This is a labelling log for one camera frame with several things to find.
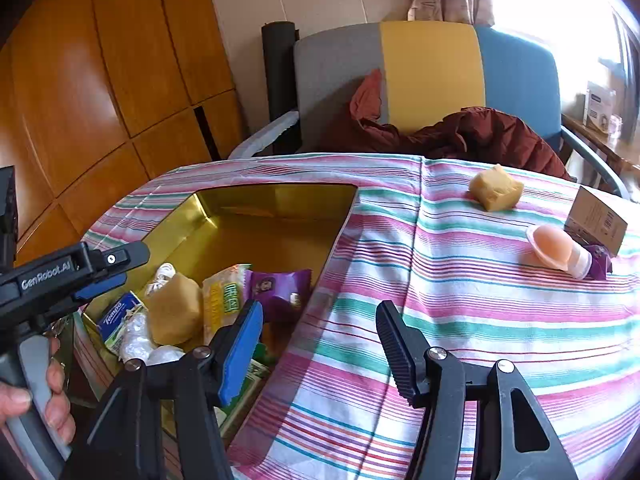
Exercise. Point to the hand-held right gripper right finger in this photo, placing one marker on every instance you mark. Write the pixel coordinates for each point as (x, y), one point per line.
(397, 355)

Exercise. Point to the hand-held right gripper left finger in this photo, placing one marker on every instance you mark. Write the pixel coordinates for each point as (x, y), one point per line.
(242, 350)

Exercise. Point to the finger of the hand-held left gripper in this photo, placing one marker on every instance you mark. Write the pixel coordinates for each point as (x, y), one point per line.
(100, 287)

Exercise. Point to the blue green tissue packet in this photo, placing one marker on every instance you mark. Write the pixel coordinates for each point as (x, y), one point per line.
(117, 317)

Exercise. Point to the yellow green snack packet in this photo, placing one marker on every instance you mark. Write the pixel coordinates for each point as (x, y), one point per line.
(220, 300)

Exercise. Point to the cream cloth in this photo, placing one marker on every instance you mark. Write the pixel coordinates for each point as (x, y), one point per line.
(160, 277)

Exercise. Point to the white plastic bag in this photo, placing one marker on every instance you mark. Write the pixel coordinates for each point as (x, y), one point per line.
(162, 355)
(135, 337)

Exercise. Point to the purple snack packet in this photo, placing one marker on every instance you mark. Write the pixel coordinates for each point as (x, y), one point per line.
(280, 290)
(600, 262)

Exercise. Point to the tan sponge block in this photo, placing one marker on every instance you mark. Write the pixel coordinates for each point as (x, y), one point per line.
(172, 310)

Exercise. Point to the maroon gift box gold lining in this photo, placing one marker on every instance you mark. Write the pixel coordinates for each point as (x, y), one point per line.
(270, 245)

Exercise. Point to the person's left hand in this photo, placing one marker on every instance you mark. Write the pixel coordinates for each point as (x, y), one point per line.
(57, 410)

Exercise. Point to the striped tablecloth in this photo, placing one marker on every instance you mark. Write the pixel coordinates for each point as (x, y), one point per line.
(450, 310)

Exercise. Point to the peach silicone cover clear cup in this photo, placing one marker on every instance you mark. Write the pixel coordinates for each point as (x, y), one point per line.
(550, 247)

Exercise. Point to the yellow sponge block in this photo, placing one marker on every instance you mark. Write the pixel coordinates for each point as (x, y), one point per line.
(495, 187)

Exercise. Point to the wooden wardrobe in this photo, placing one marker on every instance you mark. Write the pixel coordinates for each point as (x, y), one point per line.
(100, 85)

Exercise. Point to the maroon padded jacket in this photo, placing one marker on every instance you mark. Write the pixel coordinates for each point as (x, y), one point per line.
(475, 135)

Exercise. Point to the brown cardboard box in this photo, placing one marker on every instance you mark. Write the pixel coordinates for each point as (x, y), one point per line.
(595, 220)

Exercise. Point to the grey yellow blue armchair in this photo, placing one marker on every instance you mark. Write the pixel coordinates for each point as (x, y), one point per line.
(430, 70)

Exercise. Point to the wooden side desk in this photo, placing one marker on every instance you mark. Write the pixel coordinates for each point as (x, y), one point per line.
(600, 145)

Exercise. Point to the small white jar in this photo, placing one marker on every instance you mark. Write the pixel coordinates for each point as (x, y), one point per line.
(615, 125)

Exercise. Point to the white printed carton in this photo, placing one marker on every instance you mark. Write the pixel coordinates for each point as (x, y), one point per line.
(600, 105)

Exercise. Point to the window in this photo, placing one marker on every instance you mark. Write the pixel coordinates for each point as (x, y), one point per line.
(575, 10)

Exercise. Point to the black upright post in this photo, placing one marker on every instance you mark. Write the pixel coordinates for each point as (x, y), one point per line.
(280, 85)

